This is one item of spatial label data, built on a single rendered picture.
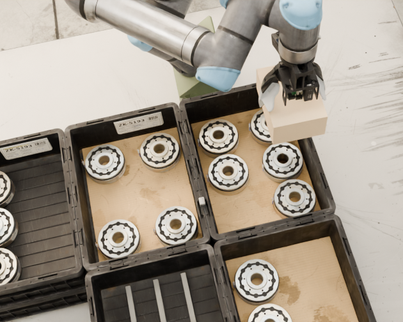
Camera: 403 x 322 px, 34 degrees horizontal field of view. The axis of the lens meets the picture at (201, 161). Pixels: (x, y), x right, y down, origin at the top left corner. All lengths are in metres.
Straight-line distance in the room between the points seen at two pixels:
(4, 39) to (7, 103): 1.14
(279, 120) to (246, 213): 0.31
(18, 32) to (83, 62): 1.14
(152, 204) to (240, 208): 0.22
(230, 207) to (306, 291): 0.28
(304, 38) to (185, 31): 0.23
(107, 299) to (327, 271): 0.52
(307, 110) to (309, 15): 0.32
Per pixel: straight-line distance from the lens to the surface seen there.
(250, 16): 1.25
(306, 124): 1.47
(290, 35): 1.25
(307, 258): 1.63
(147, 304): 1.61
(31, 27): 3.24
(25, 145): 1.77
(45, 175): 1.81
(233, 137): 1.74
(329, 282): 1.61
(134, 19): 1.35
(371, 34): 2.15
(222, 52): 1.25
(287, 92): 1.35
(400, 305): 1.76
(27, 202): 1.79
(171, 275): 1.63
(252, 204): 1.68
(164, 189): 1.71
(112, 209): 1.71
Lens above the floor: 2.36
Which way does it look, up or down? 62 degrees down
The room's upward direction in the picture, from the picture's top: 9 degrees counter-clockwise
